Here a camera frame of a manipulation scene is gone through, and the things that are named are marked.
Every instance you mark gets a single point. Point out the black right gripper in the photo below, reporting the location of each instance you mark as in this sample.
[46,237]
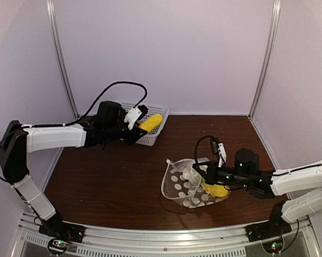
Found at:
[210,176]

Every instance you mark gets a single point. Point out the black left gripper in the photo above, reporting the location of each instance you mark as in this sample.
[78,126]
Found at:
[134,135]

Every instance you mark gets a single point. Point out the yellow fake banana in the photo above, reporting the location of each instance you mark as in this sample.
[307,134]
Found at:
[151,123]

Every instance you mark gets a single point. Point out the clear zip top bag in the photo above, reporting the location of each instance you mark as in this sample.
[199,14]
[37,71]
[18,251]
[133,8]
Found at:
[182,184]

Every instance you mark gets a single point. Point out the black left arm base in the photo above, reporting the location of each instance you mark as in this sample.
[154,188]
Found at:
[55,227]

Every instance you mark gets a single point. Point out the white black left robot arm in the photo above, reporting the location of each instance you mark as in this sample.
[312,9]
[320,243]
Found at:
[25,148]

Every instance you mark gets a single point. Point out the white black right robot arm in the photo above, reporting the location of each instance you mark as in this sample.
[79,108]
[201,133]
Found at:
[268,184]

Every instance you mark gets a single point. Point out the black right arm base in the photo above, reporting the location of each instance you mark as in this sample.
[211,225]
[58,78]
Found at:
[266,230]

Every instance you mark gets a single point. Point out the yellow fake lemon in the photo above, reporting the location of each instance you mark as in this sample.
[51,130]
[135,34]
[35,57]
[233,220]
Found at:
[215,190]

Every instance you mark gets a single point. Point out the white plastic perforated basket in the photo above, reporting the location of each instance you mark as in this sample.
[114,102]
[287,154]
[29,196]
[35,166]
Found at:
[137,135]

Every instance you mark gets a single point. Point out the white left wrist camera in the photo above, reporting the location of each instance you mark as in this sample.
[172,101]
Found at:
[135,114]

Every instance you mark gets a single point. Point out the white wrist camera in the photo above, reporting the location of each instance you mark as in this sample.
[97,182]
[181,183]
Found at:
[218,149]
[135,114]

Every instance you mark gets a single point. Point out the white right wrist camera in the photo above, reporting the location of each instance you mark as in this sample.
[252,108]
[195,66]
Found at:
[218,149]

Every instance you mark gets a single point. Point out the aluminium front rail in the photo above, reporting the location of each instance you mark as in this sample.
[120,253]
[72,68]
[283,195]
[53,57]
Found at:
[224,241]

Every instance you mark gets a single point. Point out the left aluminium corner post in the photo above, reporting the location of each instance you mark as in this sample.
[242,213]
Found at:
[59,56]

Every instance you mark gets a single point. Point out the aluminium corner post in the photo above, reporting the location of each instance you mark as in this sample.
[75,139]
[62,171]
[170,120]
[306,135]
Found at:
[271,38]
[59,56]

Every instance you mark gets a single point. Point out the right aluminium corner post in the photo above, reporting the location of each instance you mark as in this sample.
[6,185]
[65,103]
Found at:
[271,38]

